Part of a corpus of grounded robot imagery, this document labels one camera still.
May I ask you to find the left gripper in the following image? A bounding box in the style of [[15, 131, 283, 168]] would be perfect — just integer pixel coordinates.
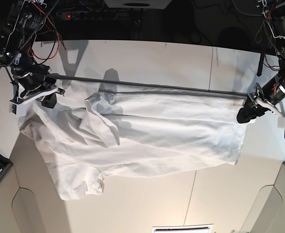
[[236, 74, 285, 128]]

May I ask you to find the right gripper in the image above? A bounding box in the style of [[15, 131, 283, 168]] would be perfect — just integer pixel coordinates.
[[10, 70, 65, 117]]

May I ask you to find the white t-shirt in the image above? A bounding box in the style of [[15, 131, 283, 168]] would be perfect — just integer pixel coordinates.
[[18, 77, 247, 200]]

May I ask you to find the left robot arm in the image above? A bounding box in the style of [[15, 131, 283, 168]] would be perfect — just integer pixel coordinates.
[[236, 0, 285, 129]]

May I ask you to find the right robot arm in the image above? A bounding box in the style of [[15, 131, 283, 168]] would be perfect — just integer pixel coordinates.
[[0, 0, 65, 117]]

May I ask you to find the black power strip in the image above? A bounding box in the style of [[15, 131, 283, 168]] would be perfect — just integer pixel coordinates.
[[56, 8, 144, 21]]

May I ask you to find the white vent grille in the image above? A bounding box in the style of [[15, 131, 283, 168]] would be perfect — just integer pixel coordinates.
[[152, 224, 213, 233]]

